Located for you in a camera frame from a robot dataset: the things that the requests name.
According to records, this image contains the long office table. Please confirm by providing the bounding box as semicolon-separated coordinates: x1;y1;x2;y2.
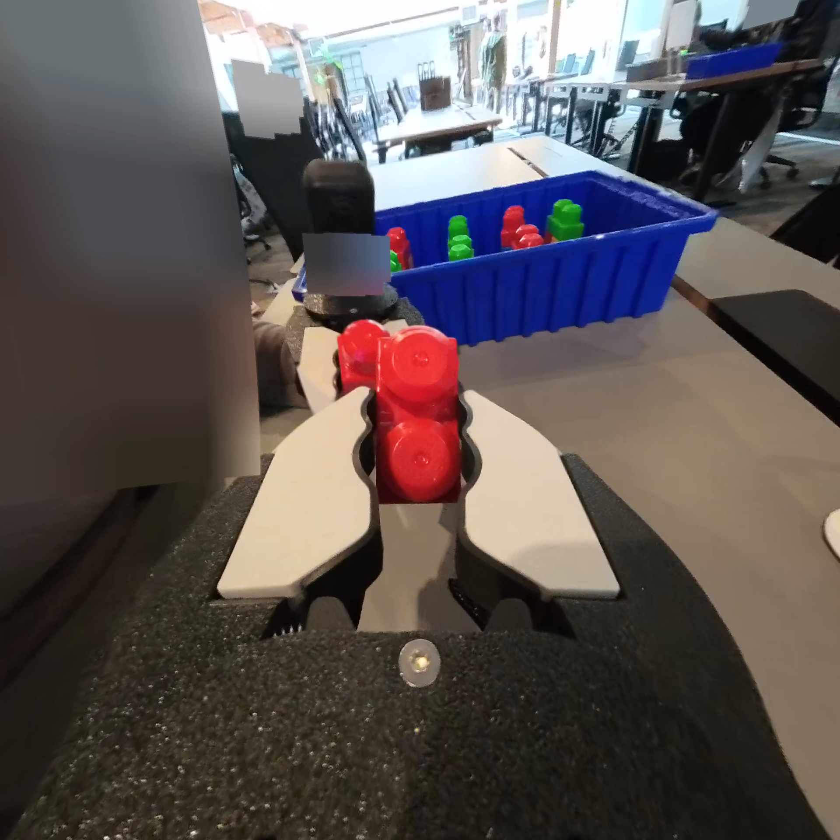
570;58;826;206

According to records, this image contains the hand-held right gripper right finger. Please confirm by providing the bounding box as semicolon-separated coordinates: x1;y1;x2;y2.
456;389;621;601

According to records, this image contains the wooden table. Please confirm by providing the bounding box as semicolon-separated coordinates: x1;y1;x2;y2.
373;104;504;163

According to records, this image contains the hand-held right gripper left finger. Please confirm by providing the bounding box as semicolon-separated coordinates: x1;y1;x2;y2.
215;386;383;601

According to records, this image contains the red two-stud block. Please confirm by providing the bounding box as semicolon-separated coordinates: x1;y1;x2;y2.
336;319;389;399
375;326;459;505

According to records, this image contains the blue plastic bin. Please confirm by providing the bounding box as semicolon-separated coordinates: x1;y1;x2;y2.
684;42;786;77
292;169;721;347

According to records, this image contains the black office chair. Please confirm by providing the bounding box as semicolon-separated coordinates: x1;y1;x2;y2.
675;66;829;193

